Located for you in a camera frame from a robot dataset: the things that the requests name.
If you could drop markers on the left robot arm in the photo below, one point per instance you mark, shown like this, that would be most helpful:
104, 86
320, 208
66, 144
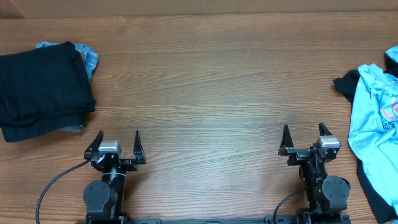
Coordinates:
104, 198

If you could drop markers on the black t-shirt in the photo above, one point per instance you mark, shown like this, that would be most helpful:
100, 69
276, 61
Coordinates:
346, 85

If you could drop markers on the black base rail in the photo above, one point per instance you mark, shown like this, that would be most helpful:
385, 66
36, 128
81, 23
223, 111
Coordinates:
268, 219

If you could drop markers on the light blue printed t-shirt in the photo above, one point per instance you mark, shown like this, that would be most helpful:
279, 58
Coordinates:
373, 129

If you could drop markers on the folded black garment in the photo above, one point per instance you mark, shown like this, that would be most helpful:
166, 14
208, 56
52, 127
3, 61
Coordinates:
43, 90

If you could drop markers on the folded blue denim garment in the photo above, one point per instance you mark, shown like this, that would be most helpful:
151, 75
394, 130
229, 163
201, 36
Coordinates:
90, 59

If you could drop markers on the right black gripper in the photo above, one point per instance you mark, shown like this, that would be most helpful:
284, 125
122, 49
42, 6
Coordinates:
302, 155

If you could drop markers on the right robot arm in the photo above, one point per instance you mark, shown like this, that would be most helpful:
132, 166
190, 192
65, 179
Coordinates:
326, 194

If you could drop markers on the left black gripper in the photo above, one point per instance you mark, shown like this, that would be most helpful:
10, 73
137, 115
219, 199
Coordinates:
131, 164

